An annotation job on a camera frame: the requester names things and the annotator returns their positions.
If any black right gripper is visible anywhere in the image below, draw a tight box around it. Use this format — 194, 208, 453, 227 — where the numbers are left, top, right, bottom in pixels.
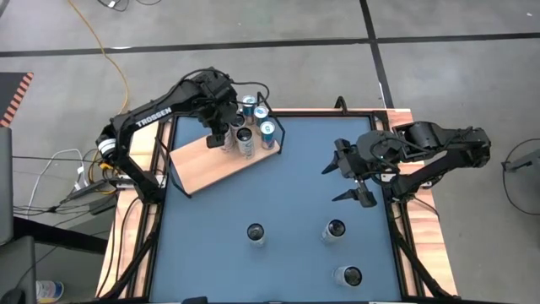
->
321, 138, 378, 209

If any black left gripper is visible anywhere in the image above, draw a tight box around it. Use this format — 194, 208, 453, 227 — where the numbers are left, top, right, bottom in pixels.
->
197, 99, 240, 149

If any white Celsius can yellow band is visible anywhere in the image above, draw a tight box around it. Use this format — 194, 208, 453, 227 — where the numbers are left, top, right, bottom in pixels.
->
229, 112, 248, 130
235, 126, 257, 160

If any blue silver Red Bull can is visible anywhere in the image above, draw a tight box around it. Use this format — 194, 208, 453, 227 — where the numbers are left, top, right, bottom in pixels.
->
241, 94, 257, 123
259, 120, 278, 151
252, 105, 270, 128

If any white Celsius can black lid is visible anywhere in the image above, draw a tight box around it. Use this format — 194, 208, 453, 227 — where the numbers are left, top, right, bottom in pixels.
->
332, 264, 364, 288

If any white Celsius can blue band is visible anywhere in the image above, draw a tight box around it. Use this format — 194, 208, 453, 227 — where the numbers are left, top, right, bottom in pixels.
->
246, 222, 267, 248

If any black metal clamp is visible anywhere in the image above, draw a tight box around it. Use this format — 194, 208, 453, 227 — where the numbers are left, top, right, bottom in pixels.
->
334, 95, 350, 116

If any blue table mat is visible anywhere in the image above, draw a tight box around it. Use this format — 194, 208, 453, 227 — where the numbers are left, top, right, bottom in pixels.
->
149, 114, 402, 303

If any black power adapter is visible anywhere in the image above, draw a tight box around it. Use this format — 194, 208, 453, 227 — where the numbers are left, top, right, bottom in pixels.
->
89, 194, 118, 216

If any black metal beam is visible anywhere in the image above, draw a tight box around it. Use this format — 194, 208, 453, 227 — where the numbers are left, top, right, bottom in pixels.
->
12, 215, 110, 255

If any grey stand round base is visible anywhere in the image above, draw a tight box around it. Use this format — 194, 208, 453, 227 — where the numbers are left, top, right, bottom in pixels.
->
500, 137, 540, 203

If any black mat orange striped edge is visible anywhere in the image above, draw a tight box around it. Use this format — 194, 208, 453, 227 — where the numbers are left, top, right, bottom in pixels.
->
0, 71, 35, 128

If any grey monitor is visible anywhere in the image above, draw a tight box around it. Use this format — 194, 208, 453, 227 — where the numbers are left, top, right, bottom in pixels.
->
0, 126, 14, 247

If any wooden shelf black metal frame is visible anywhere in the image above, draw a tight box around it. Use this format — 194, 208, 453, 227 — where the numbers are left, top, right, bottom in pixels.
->
162, 91, 287, 198

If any black table frame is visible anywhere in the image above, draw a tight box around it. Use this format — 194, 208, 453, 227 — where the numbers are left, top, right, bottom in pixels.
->
94, 107, 461, 304

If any yellow cable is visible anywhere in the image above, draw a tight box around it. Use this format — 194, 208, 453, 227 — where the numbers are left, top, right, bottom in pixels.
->
66, 0, 130, 195

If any white cable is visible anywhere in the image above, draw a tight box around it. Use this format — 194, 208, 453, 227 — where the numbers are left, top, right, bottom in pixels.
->
24, 147, 88, 208

